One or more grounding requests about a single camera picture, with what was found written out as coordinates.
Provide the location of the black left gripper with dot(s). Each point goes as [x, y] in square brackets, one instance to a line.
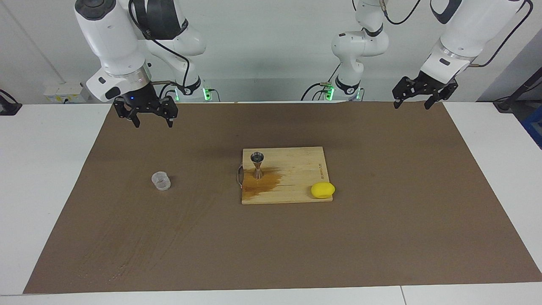
[427, 84]

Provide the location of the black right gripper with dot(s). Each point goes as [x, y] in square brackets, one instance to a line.
[142, 99]

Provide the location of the clear plastic cup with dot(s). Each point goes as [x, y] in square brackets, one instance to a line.
[161, 182]

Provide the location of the steel jigger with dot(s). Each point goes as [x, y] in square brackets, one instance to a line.
[258, 167]

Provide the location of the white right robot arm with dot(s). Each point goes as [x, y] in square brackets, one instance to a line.
[114, 38]

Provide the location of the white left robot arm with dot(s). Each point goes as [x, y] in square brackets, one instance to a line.
[465, 29]

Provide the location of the black stand pole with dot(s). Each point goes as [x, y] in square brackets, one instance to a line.
[504, 104]

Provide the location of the grey partition panel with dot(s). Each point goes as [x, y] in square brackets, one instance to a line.
[521, 63]

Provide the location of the blue box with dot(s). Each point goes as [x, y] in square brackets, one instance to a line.
[534, 129]

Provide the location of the brown table mat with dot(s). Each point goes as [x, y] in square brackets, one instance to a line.
[169, 245]

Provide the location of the yellow lemon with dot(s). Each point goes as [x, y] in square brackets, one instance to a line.
[322, 190]

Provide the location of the wooden cutting board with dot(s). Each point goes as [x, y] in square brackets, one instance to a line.
[296, 178]

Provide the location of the white wall socket box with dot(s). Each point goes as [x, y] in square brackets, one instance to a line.
[63, 92]

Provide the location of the black clamp mount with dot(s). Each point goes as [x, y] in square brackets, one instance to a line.
[7, 108]

